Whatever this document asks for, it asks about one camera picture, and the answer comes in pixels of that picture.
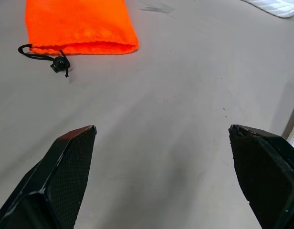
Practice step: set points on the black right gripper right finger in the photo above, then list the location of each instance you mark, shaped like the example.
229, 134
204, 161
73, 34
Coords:
261, 171

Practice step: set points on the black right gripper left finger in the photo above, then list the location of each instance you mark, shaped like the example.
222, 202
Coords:
66, 176

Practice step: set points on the white woven cloth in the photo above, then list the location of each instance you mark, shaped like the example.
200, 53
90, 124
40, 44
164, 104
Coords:
276, 7

